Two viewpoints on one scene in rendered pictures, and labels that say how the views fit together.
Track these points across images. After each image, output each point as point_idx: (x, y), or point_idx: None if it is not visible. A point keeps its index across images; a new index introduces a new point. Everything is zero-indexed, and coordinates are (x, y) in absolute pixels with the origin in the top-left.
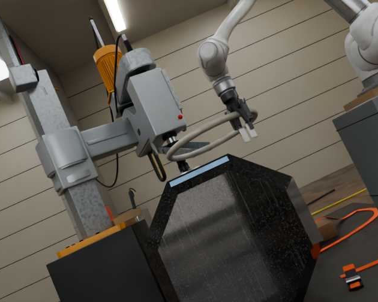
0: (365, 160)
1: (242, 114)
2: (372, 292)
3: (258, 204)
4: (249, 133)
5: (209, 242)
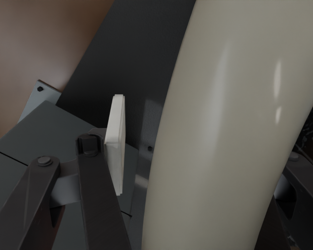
0: (73, 244)
1: (82, 211)
2: (161, 104)
3: (312, 114)
4: (119, 107)
5: None
